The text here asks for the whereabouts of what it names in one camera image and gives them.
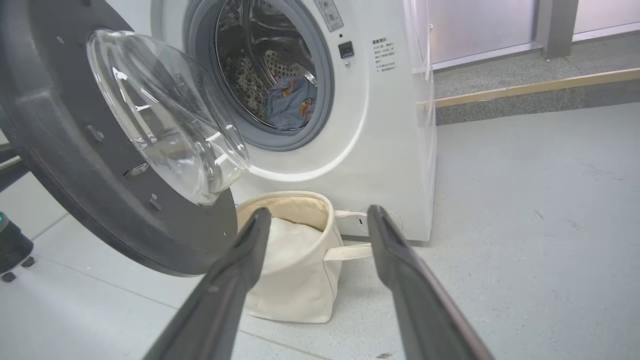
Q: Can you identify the white front-load washing machine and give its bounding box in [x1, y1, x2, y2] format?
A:
[107, 0, 438, 243]

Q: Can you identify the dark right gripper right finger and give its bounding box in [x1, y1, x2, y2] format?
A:
[366, 205, 496, 360]

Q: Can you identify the stainless steel washer drum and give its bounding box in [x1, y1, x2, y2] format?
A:
[215, 0, 318, 132]

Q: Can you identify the black round glass washer door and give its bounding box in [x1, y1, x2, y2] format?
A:
[0, 0, 252, 277]

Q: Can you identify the cream canvas laundry basket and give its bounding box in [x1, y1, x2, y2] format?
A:
[235, 191, 375, 324]

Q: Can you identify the wooden floor edge strip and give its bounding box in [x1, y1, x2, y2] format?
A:
[417, 67, 640, 109]

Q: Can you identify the blue garment with orange prints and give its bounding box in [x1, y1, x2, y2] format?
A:
[266, 75, 318, 132]

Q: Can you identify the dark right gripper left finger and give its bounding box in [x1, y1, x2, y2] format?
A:
[142, 207, 272, 360]

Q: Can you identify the grey building pillar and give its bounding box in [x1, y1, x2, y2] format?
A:
[535, 0, 580, 61]

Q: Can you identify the grey rubber door gasket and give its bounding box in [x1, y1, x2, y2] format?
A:
[182, 0, 335, 152]

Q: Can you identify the small black text label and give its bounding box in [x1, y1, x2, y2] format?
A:
[371, 37, 397, 73]

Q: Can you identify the round white filter cover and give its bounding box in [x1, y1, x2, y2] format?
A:
[357, 206, 404, 233]

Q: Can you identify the black device with green light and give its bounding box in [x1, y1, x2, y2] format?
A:
[0, 211, 35, 283]

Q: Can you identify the grey warning sticker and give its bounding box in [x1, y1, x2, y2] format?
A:
[314, 0, 344, 32]

